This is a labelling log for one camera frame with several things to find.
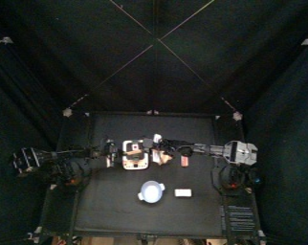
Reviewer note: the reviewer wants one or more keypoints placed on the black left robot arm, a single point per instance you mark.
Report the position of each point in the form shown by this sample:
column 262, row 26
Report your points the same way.
column 30, row 159

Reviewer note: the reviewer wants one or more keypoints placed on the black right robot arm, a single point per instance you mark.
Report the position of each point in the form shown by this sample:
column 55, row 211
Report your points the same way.
column 240, row 153

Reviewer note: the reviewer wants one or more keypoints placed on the white cube with red dot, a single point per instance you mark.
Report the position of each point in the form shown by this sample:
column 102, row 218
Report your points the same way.
column 136, row 146

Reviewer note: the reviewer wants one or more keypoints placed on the white toy stove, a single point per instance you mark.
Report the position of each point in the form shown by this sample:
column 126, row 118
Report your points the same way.
column 136, row 164

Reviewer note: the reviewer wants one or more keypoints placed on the dark green toy block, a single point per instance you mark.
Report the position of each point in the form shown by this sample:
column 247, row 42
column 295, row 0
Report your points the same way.
column 138, row 141

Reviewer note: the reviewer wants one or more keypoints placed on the pink toy block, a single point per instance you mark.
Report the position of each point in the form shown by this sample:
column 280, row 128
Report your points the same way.
column 184, row 161

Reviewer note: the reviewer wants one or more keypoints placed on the light blue toy pan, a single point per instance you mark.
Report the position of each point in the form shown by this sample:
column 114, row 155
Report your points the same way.
column 151, row 192

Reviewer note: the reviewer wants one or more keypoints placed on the white rectangular toy block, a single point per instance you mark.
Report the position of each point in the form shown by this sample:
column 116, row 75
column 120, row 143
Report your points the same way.
column 183, row 192

